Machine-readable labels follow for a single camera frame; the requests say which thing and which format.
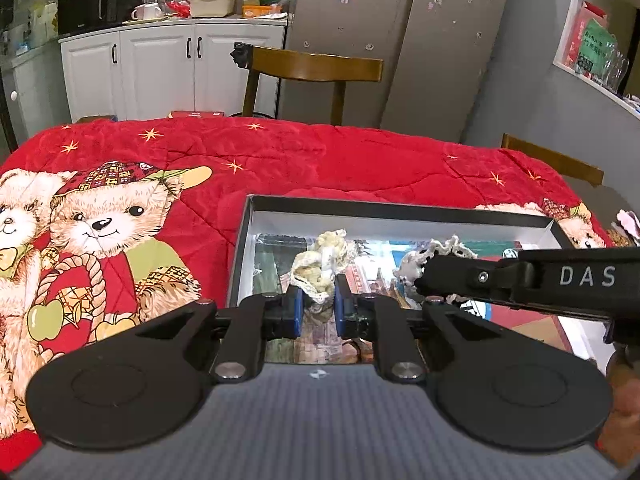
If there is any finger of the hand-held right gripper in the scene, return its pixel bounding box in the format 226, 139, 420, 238
414, 254, 523, 307

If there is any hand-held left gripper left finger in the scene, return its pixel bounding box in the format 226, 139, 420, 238
85, 287, 303, 383

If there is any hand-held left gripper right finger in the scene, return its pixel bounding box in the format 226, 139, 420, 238
334, 275, 551, 383

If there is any cream fluffy scrunchie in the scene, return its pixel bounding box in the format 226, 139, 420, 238
290, 229, 351, 312

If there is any black cardboard box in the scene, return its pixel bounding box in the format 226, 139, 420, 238
227, 192, 597, 367

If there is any person's right hand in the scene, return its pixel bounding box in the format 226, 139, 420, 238
606, 352, 640, 467

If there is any colourful printed booklet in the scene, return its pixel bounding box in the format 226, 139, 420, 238
252, 232, 568, 366

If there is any crumpled white tissue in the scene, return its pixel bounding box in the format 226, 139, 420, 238
614, 208, 640, 247

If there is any wooden chair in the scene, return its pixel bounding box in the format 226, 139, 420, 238
501, 133, 605, 187
242, 45, 384, 126

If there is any red bear print blanket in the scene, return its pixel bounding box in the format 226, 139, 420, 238
0, 116, 617, 461

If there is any clear drinking glasses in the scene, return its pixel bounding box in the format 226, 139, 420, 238
607, 49, 631, 94

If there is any flat red box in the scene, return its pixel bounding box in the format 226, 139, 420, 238
167, 109, 226, 120

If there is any green package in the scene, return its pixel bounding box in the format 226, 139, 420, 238
574, 18, 619, 79

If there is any silver refrigerator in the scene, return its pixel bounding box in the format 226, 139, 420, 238
277, 0, 516, 144

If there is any red paper packet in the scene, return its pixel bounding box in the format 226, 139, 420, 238
564, 0, 609, 69

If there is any white kitchen cabinet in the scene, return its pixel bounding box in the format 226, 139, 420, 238
59, 16, 289, 124

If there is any beige plastic basin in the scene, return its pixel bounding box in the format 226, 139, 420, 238
189, 0, 236, 18

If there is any black microwave oven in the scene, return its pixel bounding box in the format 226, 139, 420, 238
57, 0, 144, 36

